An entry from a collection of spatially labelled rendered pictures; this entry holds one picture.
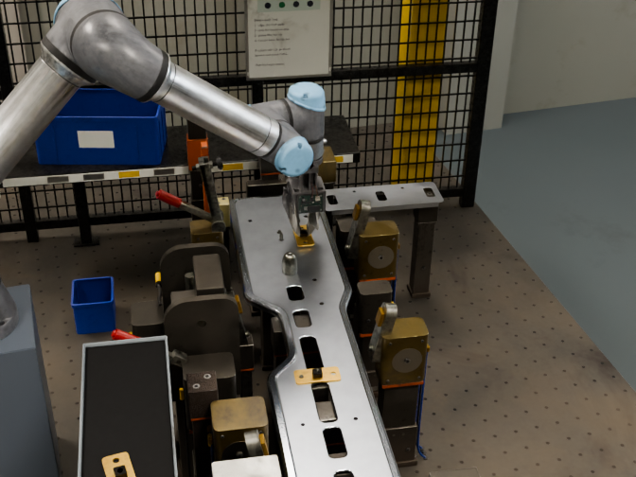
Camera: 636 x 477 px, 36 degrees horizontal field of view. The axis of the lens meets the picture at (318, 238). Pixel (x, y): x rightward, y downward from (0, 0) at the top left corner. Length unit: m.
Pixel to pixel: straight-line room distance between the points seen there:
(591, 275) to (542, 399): 1.74
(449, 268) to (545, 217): 1.69
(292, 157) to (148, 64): 0.34
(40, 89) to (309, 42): 0.98
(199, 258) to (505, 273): 1.10
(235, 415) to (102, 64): 0.61
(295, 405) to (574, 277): 2.33
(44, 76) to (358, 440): 0.83
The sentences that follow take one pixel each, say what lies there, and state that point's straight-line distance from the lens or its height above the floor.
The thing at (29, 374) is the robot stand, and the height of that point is 1.04.
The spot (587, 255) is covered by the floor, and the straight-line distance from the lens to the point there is 4.10.
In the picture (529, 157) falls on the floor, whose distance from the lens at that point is 4.76.
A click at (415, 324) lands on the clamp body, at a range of 1.88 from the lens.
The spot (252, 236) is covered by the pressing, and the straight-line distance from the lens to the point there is 2.20.
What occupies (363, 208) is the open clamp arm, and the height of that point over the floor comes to 1.11.
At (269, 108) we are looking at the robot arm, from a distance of 1.95.
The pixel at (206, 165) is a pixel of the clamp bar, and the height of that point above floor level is 1.21.
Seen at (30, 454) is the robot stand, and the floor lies 0.85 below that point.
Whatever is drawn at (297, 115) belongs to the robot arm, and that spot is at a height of 1.34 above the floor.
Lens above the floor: 2.20
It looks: 33 degrees down
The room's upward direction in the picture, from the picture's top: 1 degrees clockwise
